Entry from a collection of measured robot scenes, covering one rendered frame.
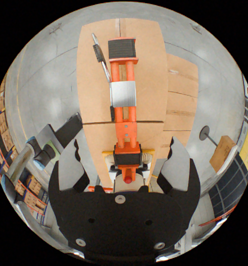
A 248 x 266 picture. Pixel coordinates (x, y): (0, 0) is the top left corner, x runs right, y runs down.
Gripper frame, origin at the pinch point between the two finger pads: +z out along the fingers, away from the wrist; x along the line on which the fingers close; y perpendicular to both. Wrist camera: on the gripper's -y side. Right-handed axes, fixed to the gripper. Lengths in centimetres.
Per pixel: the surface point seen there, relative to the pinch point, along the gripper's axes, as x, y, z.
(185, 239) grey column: 93, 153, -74
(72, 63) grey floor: -80, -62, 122
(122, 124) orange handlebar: -0.7, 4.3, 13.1
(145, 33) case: 10.7, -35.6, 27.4
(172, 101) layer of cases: 44, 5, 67
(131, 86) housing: 2.1, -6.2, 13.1
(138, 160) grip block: 4.4, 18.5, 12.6
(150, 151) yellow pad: 12.9, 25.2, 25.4
